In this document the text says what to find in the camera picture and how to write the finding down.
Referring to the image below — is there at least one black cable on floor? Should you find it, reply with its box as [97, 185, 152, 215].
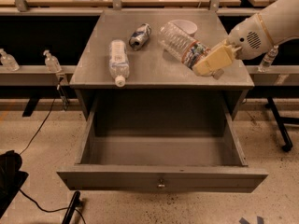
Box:
[19, 96, 58, 156]

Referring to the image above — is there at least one clear bottle with white label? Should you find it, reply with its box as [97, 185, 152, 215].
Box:
[109, 39, 130, 87]

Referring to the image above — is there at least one open grey top drawer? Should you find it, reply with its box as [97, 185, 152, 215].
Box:
[57, 99, 267, 192]

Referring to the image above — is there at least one black object at left edge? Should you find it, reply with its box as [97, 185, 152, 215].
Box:
[0, 150, 28, 218]

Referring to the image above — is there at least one white bowl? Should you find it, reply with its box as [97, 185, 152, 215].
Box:
[170, 20, 197, 37]

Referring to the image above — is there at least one right sanitizer pump bottle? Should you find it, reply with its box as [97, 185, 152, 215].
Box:
[258, 46, 278, 73]

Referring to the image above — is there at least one left sanitizer pump bottle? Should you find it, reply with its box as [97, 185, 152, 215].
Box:
[0, 49, 20, 72]

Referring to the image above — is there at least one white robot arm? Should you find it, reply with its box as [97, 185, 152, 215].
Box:
[192, 0, 299, 76]

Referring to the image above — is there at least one metal drawer knob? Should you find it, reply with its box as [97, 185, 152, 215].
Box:
[157, 178, 165, 189]

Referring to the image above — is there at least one black table leg right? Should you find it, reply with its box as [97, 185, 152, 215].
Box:
[265, 96, 293, 153]

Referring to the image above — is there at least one grey drawer cabinet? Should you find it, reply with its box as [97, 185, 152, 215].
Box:
[70, 8, 253, 115]

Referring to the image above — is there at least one black caster leg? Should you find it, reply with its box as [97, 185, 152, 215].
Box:
[280, 117, 299, 152]

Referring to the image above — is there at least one grey metal shelf rail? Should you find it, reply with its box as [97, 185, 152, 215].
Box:
[0, 64, 78, 88]

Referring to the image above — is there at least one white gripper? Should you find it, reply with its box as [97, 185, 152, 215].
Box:
[192, 14, 274, 76]

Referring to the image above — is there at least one clear bottle with colourful label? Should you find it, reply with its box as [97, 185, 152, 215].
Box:
[158, 22, 224, 79]

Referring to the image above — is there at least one black stand leg bottom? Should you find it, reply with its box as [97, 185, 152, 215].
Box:
[62, 190, 81, 224]

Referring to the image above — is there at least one crushed silver blue can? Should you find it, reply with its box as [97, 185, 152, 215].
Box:
[129, 23, 151, 50]

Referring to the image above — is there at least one sanitizer pump bottle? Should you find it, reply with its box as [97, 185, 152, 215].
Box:
[0, 49, 20, 72]
[258, 46, 278, 73]
[43, 49, 62, 73]

